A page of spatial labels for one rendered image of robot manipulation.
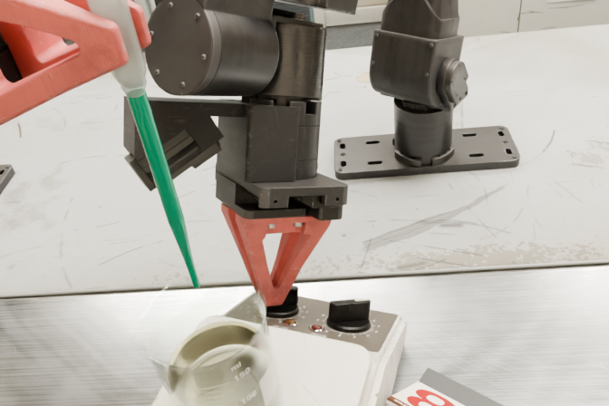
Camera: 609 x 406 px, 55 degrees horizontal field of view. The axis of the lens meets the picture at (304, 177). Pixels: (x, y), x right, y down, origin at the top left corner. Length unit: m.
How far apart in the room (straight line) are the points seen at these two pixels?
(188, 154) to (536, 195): 0.38
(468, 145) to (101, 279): 0.41
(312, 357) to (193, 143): 0.15
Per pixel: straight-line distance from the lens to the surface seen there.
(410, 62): 0.57
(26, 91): 0.24
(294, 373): 0.37
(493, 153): 0.67
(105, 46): 0.21
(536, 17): 2.87
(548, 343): 0.50
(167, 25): 0.35
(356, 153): 0.67
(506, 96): 0.79
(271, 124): 0.38
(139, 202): 0.68
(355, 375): 0.37
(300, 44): 0.39
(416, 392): 0.44
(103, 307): 0.58
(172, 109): 0.37
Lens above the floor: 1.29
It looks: 37 degrees down
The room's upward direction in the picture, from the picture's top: 8 degrees counter-clockwise
